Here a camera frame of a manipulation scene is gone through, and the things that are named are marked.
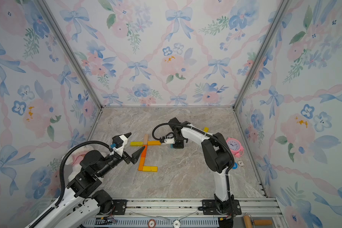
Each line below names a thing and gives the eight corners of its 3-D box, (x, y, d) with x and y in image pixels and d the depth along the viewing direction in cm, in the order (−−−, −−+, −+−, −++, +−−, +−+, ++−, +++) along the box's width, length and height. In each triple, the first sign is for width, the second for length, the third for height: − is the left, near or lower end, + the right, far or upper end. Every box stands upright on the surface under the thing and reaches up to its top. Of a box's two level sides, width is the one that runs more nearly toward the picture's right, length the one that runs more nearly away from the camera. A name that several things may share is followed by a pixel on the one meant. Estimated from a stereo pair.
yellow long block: (143, 171, 88) (142, 170, 87) (143, 167, 90) (143, 166, 89) (157, 171, 88) (157, 170, 87) (158, 167, 90) (157, 166, 89)
